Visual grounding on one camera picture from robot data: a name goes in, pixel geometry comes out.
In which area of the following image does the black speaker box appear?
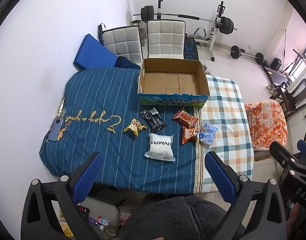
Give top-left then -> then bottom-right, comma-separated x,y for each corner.
270,58 -> 283,71

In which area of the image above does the blue white snack packet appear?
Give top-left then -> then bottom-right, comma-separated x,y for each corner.
198,123 -> 218,146

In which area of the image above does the grey folding table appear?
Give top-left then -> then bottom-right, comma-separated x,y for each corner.
59,195 -> 121,240

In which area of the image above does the long barbell with black plates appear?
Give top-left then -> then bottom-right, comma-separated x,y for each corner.
132,5 -> 238,36

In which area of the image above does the black blue patterned mat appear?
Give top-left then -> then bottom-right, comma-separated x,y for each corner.
184,37 -> 200,61

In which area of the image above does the yellow panda snack packet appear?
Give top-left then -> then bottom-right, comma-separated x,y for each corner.
123,118 -> 148,137

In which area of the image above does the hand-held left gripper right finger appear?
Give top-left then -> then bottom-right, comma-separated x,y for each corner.
204,151 -> 287,240

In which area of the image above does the blue smartphone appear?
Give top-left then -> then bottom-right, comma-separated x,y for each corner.
48,117 -> 66,142

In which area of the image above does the orange floral blanket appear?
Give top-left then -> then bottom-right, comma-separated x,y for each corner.
244,99 -> 288,152

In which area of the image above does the white soft pouch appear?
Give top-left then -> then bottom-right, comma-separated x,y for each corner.
144,133 -> 175,161

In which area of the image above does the blue foam mat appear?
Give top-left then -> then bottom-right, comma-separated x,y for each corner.
73,34 -> 118,70

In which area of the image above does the black exercise machine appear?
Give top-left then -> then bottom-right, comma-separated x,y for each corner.
262,29 -> 306,84

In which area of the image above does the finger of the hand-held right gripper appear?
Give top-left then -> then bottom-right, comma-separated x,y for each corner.
269,141 -> 298,171
297,139 -> 306,166

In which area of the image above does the plaid bed sheet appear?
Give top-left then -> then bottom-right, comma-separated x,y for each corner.
194,75 -> 255,193

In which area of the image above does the short barbell with black plates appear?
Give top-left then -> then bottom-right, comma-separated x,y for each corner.
229,45 -> 265,65

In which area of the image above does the blue striped blanket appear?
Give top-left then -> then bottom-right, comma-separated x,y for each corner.
39,67 -> 204,195

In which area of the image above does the dark blue cloth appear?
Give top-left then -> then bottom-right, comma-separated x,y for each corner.
115,56 -> 141,70

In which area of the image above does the black blue racket bag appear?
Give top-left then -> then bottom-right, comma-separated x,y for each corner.
97,23 -> 106,43

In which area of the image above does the blue white tube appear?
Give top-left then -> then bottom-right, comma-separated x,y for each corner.
89,216 -> 110,227

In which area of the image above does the orange panda snack packet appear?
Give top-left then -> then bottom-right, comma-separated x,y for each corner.
182,126 -> 200,144

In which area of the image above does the tape roll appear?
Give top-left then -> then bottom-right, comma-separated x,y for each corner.
104,226 -> 118,238

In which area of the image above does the black snack packet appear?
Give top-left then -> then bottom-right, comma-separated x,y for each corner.
140,107 -> 167,134

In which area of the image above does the person's right hand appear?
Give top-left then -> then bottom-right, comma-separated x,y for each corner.
287,202 -> 304,231

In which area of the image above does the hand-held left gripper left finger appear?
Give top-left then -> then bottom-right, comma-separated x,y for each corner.
21,151 -> 106,240

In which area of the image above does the dark wooden chair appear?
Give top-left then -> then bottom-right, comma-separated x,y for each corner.
269,78 -> 306,118

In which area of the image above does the red snack packet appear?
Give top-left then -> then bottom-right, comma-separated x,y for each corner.
173,109 -> 199,128

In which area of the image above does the white quilted chair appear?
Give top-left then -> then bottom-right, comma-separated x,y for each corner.
102,25 -> 144,64
146,19 -> 186,60

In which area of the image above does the person's dark fleece clothing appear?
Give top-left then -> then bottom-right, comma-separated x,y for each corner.
117,194 -> 230,240

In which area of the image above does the cardboard box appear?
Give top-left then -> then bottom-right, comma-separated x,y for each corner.
137,58 -> 210,108

